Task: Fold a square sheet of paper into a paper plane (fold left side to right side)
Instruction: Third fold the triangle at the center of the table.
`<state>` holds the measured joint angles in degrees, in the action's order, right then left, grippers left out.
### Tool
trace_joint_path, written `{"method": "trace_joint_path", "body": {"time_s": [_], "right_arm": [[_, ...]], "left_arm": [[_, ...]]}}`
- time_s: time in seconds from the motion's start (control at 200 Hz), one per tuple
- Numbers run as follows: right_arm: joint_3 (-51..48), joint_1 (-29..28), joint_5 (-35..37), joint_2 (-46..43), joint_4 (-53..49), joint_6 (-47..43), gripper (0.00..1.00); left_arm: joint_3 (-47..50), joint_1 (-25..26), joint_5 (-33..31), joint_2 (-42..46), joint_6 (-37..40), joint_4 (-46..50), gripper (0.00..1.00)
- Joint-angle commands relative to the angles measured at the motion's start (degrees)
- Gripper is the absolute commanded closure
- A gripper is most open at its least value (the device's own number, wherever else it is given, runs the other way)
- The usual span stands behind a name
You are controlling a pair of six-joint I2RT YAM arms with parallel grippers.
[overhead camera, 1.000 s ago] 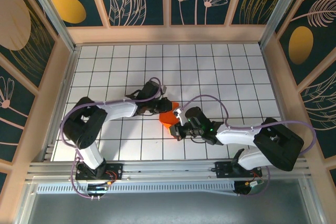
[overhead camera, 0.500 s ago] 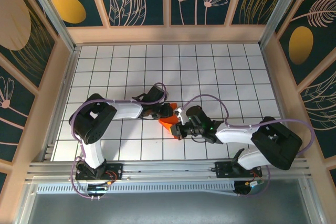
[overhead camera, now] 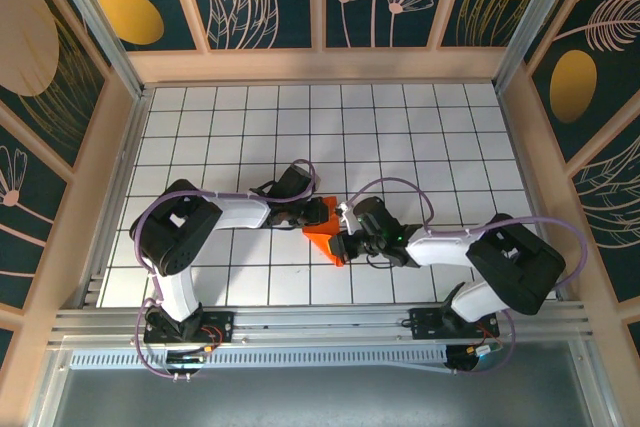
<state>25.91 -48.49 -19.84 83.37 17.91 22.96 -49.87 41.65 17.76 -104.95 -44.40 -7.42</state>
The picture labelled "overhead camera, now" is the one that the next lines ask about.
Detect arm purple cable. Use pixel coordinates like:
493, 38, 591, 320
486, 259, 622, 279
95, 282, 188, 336
347, 176, 589, 377
132, 159, 320, 381

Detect aluminium side rail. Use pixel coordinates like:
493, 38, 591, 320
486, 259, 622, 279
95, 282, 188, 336
499, 89, 571, 303
82, 89, 151, 308

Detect aluminium frame post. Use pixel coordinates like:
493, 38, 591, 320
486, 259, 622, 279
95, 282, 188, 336
39, 0, 151, 101
492, 0, 589, 93

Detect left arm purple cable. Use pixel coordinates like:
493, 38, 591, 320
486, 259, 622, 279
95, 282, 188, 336
132, 159, 320, 381

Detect orange paper sheet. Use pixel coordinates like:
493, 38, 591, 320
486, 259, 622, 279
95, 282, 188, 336
301, 193, 352, 268

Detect grey slotted cable duct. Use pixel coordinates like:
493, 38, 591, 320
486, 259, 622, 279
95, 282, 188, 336
69, 344, 454, 374

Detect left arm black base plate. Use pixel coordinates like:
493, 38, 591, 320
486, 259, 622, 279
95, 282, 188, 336
143, 310, 236, 347

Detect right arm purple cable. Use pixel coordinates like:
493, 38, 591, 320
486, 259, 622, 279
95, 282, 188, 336
347, 176, 589, 377

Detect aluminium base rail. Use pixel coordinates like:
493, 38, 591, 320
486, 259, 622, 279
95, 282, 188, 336
47, 300, 594, 348

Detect black electronics board with wires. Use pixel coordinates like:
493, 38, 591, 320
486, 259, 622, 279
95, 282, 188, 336
443, 341, 505, 377
163, 345, 209, 382

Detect thin black cable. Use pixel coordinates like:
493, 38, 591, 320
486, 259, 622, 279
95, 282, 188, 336
364, 251, 397, 272

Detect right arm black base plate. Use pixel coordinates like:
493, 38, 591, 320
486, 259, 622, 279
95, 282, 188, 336
408, 306, 501, 341

